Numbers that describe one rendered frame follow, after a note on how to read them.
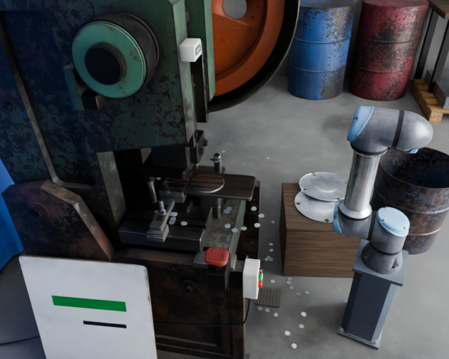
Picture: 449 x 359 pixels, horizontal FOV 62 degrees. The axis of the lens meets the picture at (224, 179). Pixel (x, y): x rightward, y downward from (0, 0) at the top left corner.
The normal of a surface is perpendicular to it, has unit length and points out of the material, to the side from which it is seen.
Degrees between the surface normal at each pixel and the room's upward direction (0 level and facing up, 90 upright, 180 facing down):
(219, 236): 0
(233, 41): 90
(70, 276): 78
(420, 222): 92
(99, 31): 90
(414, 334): 0
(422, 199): 92
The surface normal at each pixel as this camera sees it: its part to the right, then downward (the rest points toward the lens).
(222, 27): -0.19, 0.58
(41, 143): 0.90, 0.22
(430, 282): -0.04, -0.81
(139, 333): -0.13, 0.40
